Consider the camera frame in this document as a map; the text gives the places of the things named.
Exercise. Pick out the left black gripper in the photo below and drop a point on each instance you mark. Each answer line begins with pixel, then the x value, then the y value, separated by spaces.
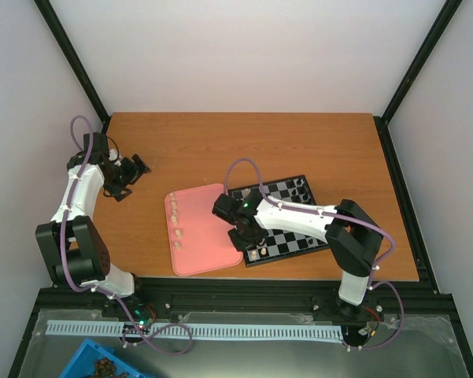
pixel 134 173

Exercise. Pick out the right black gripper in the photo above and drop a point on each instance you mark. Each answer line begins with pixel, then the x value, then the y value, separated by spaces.
pixel 243 246

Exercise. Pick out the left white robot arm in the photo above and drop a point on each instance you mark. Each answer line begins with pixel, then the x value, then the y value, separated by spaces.
pixel 71 247

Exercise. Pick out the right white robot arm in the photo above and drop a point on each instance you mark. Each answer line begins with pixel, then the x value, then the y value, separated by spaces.
pixel 351 235

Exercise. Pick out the left controller board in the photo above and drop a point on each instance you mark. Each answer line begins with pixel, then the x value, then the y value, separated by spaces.
pixel 145 315

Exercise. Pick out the controller board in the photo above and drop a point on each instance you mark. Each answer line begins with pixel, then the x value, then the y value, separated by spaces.
pixel 372 325
pixel 145 315

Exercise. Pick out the right controller board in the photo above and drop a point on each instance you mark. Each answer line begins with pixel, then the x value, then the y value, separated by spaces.
pixel 372 325

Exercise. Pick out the pink plastic tray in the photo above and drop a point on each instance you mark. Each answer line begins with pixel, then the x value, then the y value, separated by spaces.
pixel 205 244

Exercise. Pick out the black white chessboard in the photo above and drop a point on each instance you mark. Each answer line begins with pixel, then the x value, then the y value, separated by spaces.
pixel 282 244

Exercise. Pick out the blue plastic bin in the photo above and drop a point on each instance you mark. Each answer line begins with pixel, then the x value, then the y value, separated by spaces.
pixel 95 360

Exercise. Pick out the light blue cable duct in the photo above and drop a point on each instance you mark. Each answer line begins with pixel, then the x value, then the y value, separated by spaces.
pixel 199 332

